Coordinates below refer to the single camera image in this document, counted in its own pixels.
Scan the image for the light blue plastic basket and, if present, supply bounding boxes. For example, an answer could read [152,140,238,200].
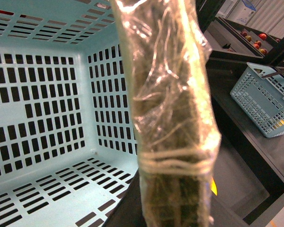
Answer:
[0,0,137,227]

